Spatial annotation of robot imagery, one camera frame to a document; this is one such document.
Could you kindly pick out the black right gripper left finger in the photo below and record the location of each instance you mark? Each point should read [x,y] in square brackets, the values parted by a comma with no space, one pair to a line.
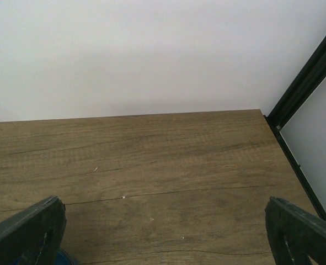
[33,235]

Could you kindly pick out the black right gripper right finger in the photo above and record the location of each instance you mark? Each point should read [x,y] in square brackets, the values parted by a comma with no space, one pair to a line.
[295,236]

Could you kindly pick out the black aluminium frame post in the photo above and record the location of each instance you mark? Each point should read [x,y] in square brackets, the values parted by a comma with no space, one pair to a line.
[298,119]

